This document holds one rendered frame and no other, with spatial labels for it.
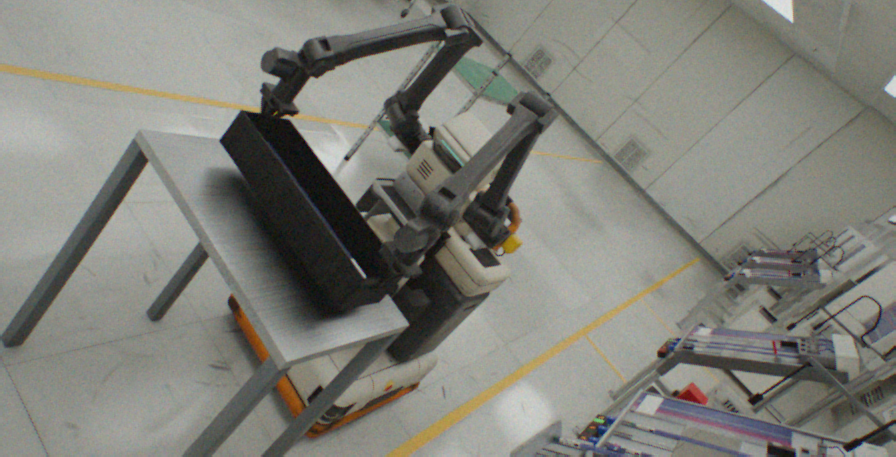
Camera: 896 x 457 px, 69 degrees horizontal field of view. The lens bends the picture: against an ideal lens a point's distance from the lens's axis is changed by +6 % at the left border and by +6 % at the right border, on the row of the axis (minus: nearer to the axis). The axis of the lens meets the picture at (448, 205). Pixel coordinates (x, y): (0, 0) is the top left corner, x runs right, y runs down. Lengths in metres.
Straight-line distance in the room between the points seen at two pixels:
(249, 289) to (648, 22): 10.30
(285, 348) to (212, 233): 0.33
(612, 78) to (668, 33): 1.09
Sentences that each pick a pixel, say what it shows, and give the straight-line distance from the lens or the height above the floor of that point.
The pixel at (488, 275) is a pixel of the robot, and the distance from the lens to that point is 2.23.
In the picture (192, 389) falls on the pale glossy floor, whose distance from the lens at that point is 2.32.
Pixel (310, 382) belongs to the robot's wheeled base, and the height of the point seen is 0.20.
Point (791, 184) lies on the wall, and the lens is 10.75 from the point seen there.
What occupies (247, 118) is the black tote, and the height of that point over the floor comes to 0.95.
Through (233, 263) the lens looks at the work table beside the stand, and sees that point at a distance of 1.48.
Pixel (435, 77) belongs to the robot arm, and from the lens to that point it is 1.86.
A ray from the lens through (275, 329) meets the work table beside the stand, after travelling 1.41.
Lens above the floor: 1.70
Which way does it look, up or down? 21 degrees down
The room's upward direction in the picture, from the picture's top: 42 degrees clockwise
